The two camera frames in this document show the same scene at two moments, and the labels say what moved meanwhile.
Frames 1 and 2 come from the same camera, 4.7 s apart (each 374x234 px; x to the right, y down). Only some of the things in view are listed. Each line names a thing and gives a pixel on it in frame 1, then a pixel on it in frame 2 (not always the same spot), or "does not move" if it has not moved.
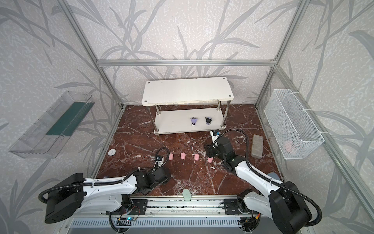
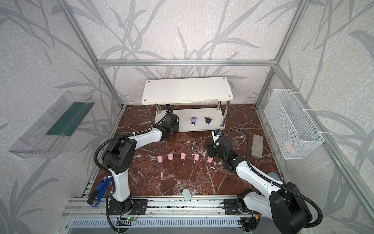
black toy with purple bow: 208,120 does not move
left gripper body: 152,187 to 174,129
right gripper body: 212,152 does not move
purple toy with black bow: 193,121 does not move
